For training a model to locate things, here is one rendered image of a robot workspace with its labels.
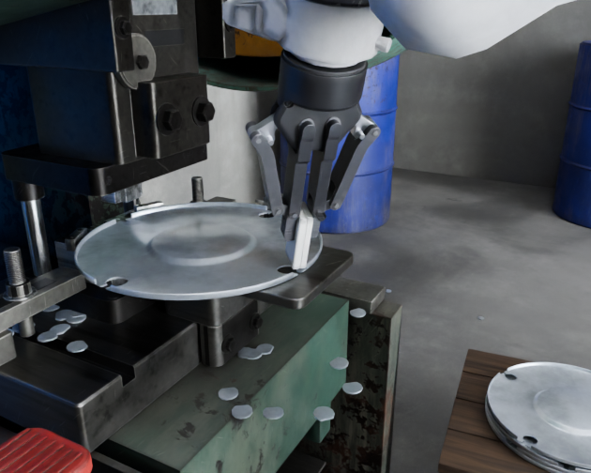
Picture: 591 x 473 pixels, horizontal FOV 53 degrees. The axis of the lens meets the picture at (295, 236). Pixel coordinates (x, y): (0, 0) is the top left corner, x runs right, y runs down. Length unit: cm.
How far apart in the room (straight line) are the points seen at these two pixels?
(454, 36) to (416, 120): 369
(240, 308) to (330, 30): 37
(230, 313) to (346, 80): 33
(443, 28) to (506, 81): 353
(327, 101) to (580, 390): 89
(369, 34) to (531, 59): 340
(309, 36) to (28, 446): 36
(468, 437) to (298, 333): 44
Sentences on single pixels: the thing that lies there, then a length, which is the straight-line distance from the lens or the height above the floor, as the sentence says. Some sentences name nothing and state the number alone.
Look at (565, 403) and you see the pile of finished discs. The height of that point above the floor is 38.
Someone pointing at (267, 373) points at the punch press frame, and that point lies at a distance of 71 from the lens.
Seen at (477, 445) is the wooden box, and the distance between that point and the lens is 111.
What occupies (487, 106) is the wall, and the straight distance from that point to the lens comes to 393.
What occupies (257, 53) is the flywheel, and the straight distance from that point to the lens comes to 101.
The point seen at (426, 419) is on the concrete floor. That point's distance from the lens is 171.
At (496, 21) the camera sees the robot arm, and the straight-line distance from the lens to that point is 37.
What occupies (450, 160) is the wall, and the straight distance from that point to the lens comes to 404.
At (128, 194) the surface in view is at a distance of 76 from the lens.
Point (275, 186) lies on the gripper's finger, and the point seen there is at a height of 89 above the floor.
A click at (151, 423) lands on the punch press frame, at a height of 64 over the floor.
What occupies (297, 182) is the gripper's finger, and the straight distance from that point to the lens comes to 57.
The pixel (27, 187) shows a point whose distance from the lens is 76.
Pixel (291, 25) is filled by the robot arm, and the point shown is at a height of 103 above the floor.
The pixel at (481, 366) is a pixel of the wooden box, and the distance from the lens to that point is 131.
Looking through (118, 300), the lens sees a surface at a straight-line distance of 71.
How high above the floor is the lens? 105
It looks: 21 degrees down
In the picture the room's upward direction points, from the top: straight up
